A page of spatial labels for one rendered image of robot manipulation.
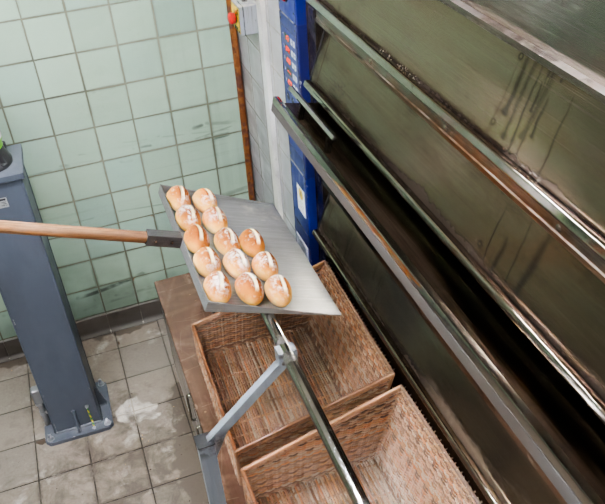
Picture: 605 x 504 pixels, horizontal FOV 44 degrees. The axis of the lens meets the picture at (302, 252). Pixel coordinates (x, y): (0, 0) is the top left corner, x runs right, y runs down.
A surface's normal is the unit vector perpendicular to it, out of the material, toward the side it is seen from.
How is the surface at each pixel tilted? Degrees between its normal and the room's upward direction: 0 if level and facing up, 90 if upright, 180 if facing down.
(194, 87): 90
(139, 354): 0
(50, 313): 90
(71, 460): 0
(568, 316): 70
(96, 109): 90
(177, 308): 0
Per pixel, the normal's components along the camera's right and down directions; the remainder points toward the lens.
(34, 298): 0.32, 0.56
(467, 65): -0.90, -0.04
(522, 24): -0.94, 0.25
